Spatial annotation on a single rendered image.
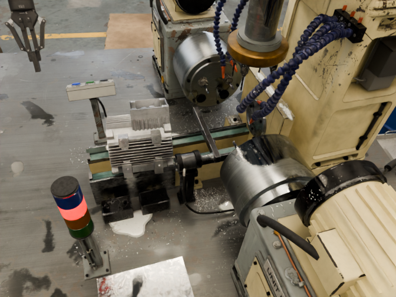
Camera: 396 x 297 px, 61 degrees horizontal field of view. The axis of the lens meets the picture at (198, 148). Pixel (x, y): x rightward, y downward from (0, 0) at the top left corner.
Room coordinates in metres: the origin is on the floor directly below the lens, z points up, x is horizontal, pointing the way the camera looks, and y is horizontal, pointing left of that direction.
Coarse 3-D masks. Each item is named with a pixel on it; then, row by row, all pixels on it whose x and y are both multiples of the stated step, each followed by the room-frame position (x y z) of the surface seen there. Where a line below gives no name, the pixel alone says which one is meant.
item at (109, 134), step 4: (164, 124) 0.76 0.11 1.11; (168, 124) 0.76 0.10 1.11; (164, 128) 0.75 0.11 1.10; (168, 128) 0.75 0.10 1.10; (108, 132) 0.71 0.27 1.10; (112, 132) 0.71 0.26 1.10; (164, 132) 0.74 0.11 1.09; (168, 132) 0.75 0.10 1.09; (108, 136) 0.70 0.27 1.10; (112, 136) 0.70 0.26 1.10; (168, 160) 0.71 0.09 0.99; (172, 160) 0.71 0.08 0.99; (168, 164) 0.69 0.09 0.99; (172, 164) 0.70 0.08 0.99; (112, 168) 0.66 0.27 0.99; (116, 168) 0.66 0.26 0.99; (112, 172) 0.65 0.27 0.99; (116, 172) 0.65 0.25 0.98
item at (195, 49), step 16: (208, 32) 1.25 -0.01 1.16; (176, 48) 1.23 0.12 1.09; (192, 48) 1.15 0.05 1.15; (208, 48) 1.13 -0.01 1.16; (224, 48) 1.15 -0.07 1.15; (176, 64) 1.15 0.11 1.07; (192, 64) 1.07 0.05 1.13; (208, 64) 1.07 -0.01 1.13; (192, 80) 1.05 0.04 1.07; (208, 80) 1.08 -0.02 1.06; (224, 80) 1.08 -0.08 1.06; (240, 80) 1.13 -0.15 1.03; (192, 96) 1.06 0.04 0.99; (208, 96) 1.08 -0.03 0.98; (224, 96) 1.10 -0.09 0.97
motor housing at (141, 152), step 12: (108, 120) 0.76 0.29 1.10; (120, 120) 0.77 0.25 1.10; (120, 132) 0.73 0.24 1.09; (132, 132) 0.73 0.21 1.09; (144, 132) 0.74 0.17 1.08; (108, 144) 0.68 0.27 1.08; (132, 144) 0.70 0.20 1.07; (144, 144) 0.70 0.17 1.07; (168, 144) 0.71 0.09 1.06; (120, 156) 0.66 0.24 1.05; (132, 156) 0.67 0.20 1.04; (144, 156) 0.69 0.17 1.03; (156, 156) 0.69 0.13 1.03; (168, 156) 0.70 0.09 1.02; (120, 168) 0.68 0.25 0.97; (144, 168) 0.69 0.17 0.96
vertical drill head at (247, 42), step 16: (256, 0) 0.87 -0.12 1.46; (272, 0) 0.86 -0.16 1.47; (256, 16) 0.87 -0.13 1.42; (272, 16) 0.86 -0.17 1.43; (240, 32) 0.90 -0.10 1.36; (256, 32) 0.86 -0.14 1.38; (272, 32) 0.87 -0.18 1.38; (240, 48) 0.85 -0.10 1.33; (256, 48) 0.84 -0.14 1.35; (272, 48) 0.85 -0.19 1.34; (288, 48) 0.88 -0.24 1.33; (256, 64) 0.81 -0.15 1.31; (272, 64) 0.82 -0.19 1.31
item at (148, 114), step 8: (136, 104) 0.85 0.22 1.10; (144, 104) 0.86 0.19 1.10; (152, 104) 0.86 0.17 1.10; (160, 104) 0.86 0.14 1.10; (136, 112) 0.76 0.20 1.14; (144, 112) 0.77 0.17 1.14; (152, 112) 0.78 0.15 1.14; (160, 112) 0.78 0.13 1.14; (168, 112) 0.79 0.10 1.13; (136, 120) 0.75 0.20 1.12; (144, 120) 0.76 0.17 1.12; (152, 120) 0.77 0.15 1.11; (160, 120) 0.77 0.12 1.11; (168, 120) 0.78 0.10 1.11; (136, 128) 0.74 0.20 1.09; (144, 128) 0.75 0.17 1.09; (152, 128) 0.75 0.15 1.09
